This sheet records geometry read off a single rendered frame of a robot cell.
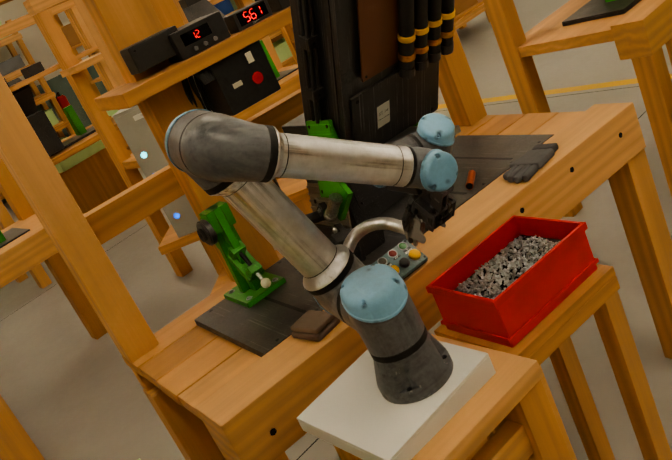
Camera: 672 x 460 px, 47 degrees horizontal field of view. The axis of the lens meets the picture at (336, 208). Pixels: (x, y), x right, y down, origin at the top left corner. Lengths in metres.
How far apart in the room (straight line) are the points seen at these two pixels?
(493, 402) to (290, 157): 0.58
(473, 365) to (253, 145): 0.59
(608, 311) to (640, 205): 0.71
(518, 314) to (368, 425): 0.41
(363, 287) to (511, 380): 0.33
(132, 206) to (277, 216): 0.89
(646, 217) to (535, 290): 0.89
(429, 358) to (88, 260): 1.03
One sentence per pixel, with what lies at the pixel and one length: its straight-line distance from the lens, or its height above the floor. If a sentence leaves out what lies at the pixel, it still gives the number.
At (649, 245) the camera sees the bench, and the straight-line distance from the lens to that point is 2.57.
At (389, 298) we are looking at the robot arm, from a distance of 1.38.
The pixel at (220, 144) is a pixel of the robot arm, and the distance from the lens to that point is 1.25.
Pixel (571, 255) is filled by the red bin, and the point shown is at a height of 0.88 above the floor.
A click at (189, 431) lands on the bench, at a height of 0.60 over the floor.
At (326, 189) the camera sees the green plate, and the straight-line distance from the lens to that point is 2.06.
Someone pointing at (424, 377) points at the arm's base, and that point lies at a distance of 1.45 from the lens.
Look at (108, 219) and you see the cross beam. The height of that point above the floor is 1.24.
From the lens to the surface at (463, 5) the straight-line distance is 8.65.
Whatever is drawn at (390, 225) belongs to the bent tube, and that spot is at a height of 1.04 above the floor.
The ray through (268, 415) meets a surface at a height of 0.85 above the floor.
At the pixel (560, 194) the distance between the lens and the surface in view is 2.20.
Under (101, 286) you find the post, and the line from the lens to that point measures 2.15.
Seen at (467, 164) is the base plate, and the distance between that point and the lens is 2.40.
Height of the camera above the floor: 1.72
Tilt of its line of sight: 19 degrees down
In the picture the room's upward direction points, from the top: 25 degrees counter-clockwise
